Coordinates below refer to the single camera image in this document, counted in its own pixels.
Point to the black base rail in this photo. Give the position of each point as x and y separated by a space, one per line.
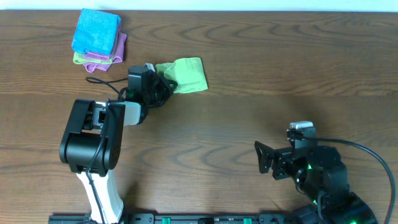
150 218

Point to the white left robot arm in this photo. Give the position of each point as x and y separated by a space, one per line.
91 143

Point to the green microfiber cloth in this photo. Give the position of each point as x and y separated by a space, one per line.
187 72

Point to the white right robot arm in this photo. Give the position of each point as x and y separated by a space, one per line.
317 172

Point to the blue folded cloth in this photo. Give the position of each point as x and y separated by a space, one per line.
96 31

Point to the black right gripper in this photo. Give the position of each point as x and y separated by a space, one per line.
282 156

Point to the green folded cloth in stack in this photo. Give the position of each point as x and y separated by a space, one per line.
80 59

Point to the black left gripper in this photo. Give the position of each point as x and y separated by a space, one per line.
163 84

